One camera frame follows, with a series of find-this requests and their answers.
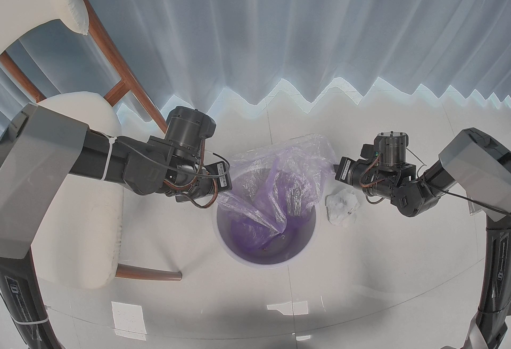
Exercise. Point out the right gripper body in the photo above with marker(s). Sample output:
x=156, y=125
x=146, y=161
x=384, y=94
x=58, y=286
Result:
x=343, y=170

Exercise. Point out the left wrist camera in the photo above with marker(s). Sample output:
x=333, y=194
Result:
x=208, y=126

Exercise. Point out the white curtain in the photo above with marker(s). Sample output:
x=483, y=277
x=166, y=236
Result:
x=319, y=20

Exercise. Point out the white trash bin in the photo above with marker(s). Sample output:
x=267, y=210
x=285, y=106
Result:
x=223, y=233

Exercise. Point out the white plastic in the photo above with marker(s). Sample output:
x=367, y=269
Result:
x=341, y=205

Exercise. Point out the white cushioned wooden chair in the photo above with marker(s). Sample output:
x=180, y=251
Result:
x=99, y=219

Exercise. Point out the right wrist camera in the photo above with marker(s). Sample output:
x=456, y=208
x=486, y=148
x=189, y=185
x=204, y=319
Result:
x=367, y=152

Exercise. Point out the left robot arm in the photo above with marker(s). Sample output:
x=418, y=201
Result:
x=40, y=164

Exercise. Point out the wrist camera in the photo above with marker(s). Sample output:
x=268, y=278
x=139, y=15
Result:
x=367, y=152
x=208, y=126

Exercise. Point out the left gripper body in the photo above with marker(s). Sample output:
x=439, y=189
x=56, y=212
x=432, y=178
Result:
x=221, y=176

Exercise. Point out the purple plastic bag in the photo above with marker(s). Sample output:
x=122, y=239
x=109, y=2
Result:
x=295, y=164

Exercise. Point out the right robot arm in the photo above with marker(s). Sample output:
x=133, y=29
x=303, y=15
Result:
x=471, y=164

